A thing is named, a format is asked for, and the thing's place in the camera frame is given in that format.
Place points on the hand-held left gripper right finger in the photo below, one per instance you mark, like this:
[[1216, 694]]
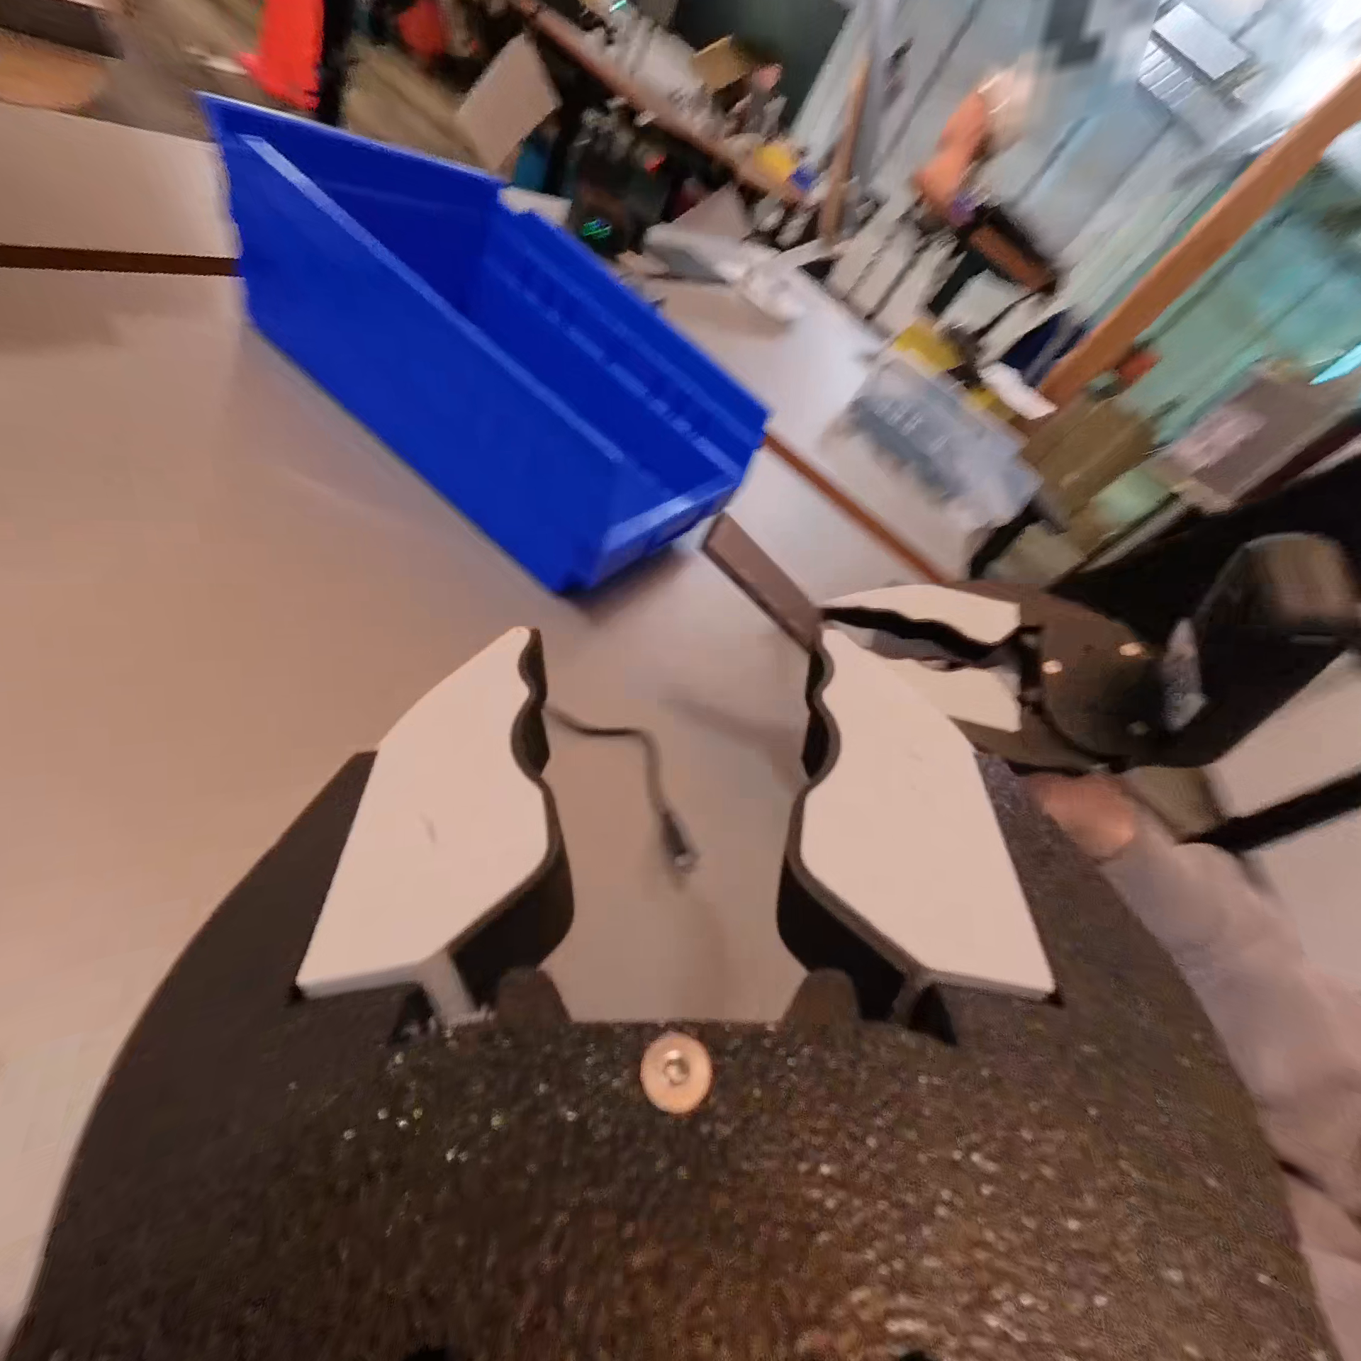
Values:
[[914, 841]]

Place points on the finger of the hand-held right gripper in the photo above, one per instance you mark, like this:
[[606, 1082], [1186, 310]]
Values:
[[936, 606], [984, 701]]

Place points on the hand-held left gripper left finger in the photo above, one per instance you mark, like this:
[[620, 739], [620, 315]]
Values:
[[448, 830]]

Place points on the person's right forearm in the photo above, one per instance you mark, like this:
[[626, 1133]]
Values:
[[1256, 1020]]

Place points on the person's right hand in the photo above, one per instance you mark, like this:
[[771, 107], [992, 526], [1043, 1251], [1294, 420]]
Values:
[[1090, 818]]

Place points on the clear plastic box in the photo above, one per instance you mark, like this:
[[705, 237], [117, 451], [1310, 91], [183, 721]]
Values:
[[936, 436]]

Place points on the wooden beam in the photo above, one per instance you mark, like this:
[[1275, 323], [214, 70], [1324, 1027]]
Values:
[[1201, 243]]

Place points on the blue plastic bin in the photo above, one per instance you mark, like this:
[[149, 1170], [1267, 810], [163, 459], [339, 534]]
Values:
[[467, 341]]

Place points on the long background table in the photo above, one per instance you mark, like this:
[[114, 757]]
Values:
[[680, 107]]

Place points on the orange object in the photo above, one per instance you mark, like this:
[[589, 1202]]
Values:
[[288, 47]]

